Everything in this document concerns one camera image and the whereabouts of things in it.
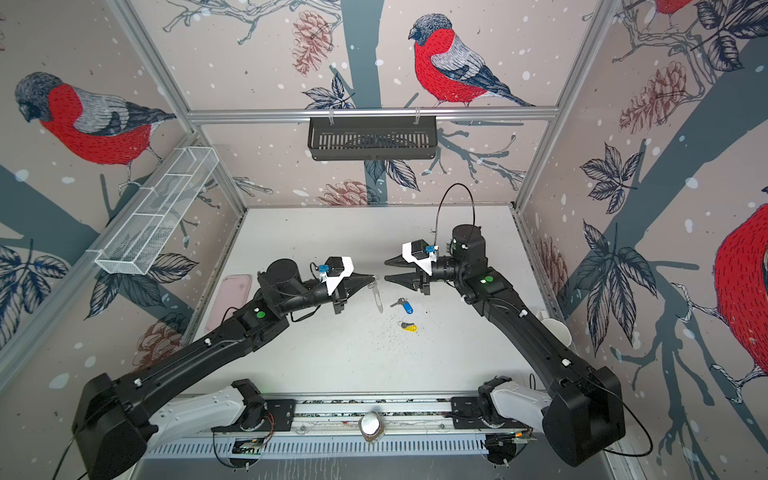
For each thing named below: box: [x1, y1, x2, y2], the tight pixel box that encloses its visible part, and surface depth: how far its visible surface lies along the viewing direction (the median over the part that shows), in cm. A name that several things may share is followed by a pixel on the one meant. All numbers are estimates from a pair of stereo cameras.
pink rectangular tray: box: [205, 274, 252, 333], surface depth 97 cm
